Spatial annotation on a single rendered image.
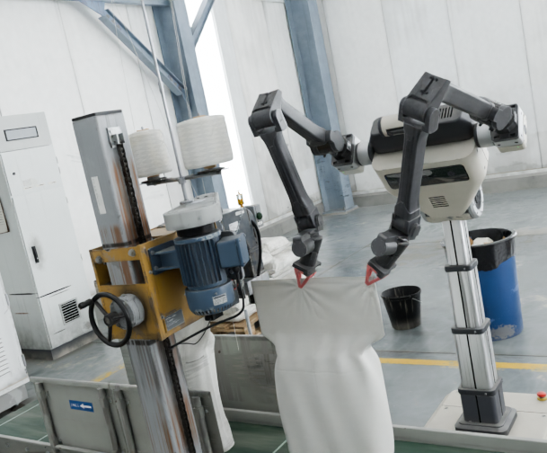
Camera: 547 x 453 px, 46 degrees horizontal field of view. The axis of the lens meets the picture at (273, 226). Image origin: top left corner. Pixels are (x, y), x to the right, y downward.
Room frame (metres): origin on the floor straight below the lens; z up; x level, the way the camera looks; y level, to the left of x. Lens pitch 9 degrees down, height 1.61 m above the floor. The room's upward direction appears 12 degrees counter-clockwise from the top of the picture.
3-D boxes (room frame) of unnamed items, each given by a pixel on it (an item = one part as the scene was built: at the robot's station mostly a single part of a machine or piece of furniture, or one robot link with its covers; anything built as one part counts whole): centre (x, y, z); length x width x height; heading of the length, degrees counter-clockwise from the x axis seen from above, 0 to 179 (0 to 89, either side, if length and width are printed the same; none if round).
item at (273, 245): (5.89, 0.23, 0.56); 0.67 x 0.43 x 0.15; 55
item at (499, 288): (4.12, -1.30, 0.32); 0.51 x 0.48 x 0.65; 145
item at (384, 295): (4.57, -0.82, 0.13); 0.30 x 0.30 x 0.26
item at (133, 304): (1.99, 0.51, 1.14); 0.11 x 0.06 x 0.11; 55
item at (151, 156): (2.27, 0.38, 1.61); 0.15 x 0.14 x 0.17; 55
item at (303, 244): (2.11, -0.10, 1.24); 0.11 x 0.09 x 0.12; 146
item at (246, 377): (2.94, 0.47, 0.53); 1.05 x 0.02 x 0.41; 55
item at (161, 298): (2.16, 0.42, 1.18); 0.34 x 0.25 x 0.31; 145
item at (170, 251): (2.02, 0.33, 1.27); 0.12 x 0.09 x 0.09; 145
